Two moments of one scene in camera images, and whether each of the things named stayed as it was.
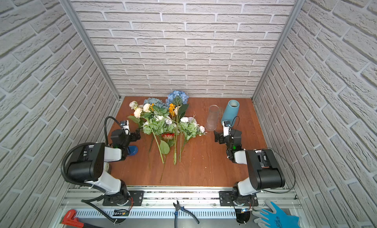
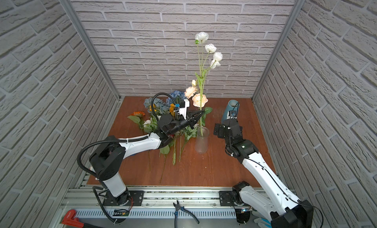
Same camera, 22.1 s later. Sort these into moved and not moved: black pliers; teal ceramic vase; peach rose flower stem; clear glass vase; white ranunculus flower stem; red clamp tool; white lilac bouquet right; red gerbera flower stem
Moved: clear glass vase; white ranunculus flower stem; peach rose flower stem
Not moved: red clamp tool; white lilac bouquet right; red gerbera flower stem; black pliers; teal ceramic vase
